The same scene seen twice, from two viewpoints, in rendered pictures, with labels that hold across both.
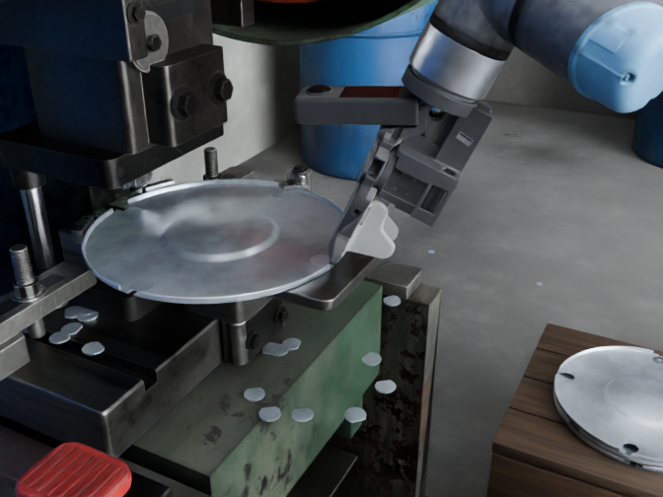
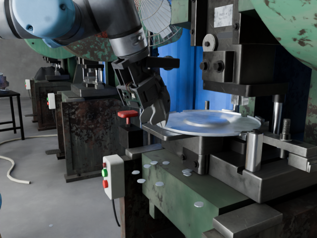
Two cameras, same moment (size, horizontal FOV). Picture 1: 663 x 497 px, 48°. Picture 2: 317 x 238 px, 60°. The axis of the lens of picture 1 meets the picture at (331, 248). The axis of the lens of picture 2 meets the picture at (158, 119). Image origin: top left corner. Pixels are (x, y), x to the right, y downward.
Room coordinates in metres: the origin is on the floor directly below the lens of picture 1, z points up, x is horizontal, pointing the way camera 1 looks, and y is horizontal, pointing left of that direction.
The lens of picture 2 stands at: (1.04, -0.58, 0.96)
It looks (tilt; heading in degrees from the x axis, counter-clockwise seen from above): 13 degrees down; 124
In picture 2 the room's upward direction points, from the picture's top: straight up
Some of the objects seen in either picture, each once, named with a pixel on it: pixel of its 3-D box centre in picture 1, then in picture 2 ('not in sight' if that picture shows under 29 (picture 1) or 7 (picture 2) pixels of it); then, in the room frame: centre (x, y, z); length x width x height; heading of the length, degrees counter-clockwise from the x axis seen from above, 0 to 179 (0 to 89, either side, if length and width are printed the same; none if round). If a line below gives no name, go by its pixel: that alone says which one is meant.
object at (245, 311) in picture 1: (259, 294); (191, 145); (0.70, 0.08, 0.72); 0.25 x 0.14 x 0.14; 63
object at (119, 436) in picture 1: (142, 289); (237, 150); (0.79, 0.23, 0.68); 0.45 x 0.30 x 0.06; 153
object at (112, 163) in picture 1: (118, 145); (242, 90); (0.79, 0.24, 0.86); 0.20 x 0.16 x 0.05; 153
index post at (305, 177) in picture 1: (300, 200); (254, 149); (0.88, 0.04, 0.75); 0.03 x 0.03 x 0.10; 63
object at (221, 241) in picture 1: (219, 232); (206, 120); (0.73, 0.12, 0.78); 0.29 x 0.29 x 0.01
